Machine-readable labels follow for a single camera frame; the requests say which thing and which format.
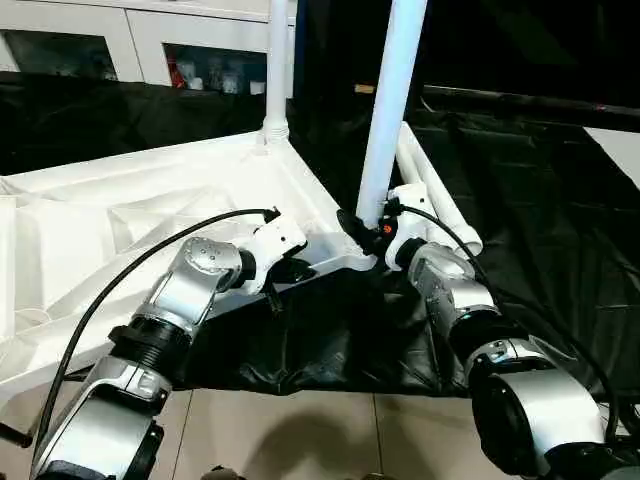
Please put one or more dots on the white plastic table leg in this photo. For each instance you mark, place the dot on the white plastic table leg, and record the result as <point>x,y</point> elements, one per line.
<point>445,205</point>
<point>412,165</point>
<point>277,60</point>
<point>390,90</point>

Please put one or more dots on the white plastic table top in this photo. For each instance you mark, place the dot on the white plastic table top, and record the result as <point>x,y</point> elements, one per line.
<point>120,200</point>

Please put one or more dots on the small tan tag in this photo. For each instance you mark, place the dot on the small tan tag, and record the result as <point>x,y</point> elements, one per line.
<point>364,88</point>

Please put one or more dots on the black plastic mat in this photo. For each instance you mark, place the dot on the black plastic mat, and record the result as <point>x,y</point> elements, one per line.
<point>560,280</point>

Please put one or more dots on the dark left robot foot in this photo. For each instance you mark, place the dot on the dark left robot foot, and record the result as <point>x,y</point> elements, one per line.
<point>222,474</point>

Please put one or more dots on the small bottles behind glass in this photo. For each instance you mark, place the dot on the small bottles behind glass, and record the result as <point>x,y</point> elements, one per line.
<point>215,72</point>

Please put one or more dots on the white cabinet with glass doors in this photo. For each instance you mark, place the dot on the white cabinet with glass doors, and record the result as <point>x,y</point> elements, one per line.
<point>130,20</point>

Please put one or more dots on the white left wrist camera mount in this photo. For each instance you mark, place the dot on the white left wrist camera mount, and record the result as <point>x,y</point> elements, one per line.
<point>275,235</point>

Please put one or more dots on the dark metal rail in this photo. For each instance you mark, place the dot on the dark metal rail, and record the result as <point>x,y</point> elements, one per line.
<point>530,100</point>

